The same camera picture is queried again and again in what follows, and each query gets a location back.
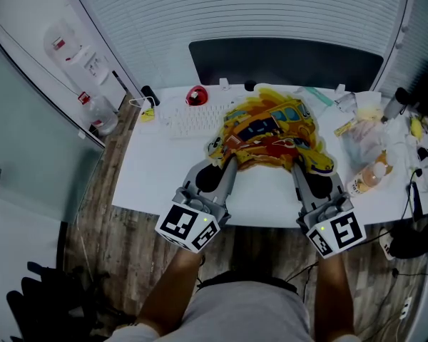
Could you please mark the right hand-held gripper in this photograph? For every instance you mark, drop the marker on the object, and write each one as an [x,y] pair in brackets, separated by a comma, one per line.
[337,232]

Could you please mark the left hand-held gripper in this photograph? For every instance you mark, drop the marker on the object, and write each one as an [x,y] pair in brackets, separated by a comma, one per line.
[185,223]

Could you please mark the yellow printed cloth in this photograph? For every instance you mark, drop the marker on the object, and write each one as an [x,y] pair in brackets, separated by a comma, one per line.
[267,134]

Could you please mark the person's left forearm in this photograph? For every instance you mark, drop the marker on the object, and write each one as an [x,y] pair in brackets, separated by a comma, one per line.
[167,290]

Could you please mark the person's right forearm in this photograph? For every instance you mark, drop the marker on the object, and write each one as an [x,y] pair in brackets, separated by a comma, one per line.
[333,294]

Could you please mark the red computer mouse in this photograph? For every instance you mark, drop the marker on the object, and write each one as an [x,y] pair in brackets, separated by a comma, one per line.
[196,95]

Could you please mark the orange drink bottle white label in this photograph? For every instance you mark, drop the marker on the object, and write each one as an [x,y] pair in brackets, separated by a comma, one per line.
[360,185]

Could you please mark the white keyboard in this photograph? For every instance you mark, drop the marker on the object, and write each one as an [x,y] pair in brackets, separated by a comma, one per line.
[196,121]

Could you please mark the yellow snack packet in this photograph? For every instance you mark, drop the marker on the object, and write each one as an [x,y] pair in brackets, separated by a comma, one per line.
[344,128]

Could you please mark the clear plastic bag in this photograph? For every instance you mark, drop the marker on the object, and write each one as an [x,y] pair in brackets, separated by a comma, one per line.
[360,137]

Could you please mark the clear plastic packet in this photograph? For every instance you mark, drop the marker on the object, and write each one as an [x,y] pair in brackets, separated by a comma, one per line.
[346,102]

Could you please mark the small yellow toy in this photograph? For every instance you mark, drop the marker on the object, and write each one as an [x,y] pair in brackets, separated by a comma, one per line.
[148,115]

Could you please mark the clear document pouch green edge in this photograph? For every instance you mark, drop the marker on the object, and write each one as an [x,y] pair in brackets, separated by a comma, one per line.
[319,96]

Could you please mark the black round desk grommet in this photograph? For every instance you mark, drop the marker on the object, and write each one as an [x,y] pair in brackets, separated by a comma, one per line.
[249,85]

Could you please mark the black cylinder speaker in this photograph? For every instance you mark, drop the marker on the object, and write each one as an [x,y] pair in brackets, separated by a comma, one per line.
[150,94]

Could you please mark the person's black shorts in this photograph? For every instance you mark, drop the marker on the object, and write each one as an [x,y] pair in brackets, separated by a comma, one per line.
[249,278]

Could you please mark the black charger plug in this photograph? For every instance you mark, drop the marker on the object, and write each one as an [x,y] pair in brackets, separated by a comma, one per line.
[423,153]

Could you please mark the grey flask black lid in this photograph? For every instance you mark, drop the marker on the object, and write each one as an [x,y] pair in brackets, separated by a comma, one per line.
[394,105]

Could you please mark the yellow banana toy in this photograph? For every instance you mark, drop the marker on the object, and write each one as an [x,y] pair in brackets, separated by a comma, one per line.
[416,127]

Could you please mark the clear water jug red cap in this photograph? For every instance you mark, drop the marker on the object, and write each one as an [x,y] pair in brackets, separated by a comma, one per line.
[100,114]

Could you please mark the person's grey shirt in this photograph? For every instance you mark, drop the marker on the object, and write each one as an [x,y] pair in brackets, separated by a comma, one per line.
[246,315]

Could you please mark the white water dispenser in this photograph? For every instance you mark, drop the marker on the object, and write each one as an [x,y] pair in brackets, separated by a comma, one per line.
[100,80]

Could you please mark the white power strip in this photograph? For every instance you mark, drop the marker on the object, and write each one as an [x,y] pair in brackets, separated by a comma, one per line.
[406,308]

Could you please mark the white window blinds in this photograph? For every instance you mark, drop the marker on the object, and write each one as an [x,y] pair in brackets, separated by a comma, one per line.
[235,9]

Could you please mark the frosted glass door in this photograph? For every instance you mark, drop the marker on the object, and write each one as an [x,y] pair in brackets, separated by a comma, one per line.
[35,137]

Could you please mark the black office chair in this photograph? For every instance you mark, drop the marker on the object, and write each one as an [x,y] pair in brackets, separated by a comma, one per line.
[53,301]

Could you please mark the clear water jug on dispenser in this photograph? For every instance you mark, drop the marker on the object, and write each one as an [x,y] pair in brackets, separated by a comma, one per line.
[60,39]

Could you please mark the white partition bracket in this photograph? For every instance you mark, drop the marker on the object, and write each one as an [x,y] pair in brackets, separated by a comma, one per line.
[340,89]
[225,84]

